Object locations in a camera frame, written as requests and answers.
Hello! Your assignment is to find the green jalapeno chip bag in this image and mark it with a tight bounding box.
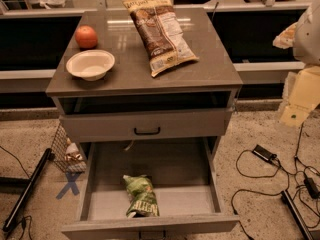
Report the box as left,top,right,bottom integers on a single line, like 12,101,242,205
123,175,160,218

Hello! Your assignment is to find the black floor bar right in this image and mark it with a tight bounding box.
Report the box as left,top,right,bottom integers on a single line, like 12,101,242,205
281,190,314,240

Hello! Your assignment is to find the wire mesh basket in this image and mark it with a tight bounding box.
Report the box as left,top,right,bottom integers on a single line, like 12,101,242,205
51,125,86,173

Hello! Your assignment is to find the blue tape cross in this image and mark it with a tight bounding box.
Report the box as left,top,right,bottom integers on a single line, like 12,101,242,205
56,172,80,200

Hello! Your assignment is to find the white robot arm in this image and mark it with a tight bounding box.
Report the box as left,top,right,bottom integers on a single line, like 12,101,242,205
273,0,320,127

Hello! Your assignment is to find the black floor bar left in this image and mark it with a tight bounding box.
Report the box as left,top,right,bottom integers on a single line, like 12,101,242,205
2,148,52,233

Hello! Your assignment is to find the open grey lower drawer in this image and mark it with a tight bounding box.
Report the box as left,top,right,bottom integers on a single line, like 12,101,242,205
62,137,239,240

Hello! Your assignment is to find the black power adapter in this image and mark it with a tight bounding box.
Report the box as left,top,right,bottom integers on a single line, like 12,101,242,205
252,145,277,163
304,177,320,199

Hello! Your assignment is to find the grey drawer cabinet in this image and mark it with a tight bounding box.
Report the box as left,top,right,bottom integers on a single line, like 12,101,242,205
45,7,244,240

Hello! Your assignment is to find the brown chip bag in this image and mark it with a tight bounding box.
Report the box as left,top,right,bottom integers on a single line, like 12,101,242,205
123,0,198,77

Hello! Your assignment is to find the black power cable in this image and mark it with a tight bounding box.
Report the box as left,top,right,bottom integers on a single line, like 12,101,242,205
230,149,291,240

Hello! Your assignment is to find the black floor bar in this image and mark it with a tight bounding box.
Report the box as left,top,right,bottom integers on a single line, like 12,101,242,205
281,190,314,240
2,148,52,233

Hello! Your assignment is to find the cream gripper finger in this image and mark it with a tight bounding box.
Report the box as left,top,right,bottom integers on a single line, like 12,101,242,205
273,23,297,49
279,66,320,127

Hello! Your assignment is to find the white paper bowl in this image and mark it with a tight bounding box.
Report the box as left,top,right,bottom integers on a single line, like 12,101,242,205
66,50,115,81

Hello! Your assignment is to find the orange fruit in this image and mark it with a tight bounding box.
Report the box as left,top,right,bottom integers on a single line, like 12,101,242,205
75,25,98,49

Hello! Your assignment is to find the closed grey upper drawer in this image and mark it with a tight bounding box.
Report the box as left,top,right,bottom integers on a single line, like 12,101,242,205
60,109,232,143

